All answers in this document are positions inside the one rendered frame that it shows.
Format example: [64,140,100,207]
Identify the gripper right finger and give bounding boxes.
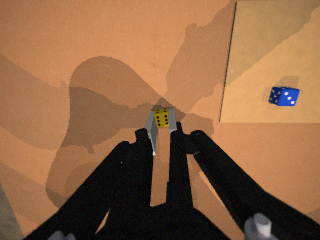
[162,108,320,240]

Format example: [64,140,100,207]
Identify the tan square mat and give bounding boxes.
[219,0,320,123]

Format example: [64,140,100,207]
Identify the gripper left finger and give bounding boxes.
[23,111,158,240]

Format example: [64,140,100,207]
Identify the yellow die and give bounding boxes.
[154,108,169,128]

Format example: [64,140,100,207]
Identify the blue die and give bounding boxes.
[269,87,300,106]

